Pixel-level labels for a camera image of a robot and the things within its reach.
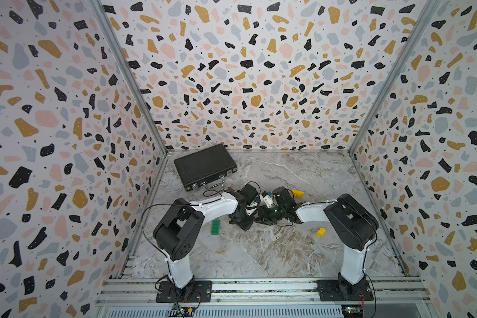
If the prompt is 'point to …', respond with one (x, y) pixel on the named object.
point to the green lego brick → (215, 227)
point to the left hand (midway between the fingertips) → (249, 224)
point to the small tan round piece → (229, 186)
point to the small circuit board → (188, 311)
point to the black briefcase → (208, 167)
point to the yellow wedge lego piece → (298, 194)
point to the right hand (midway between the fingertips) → (252, 220)
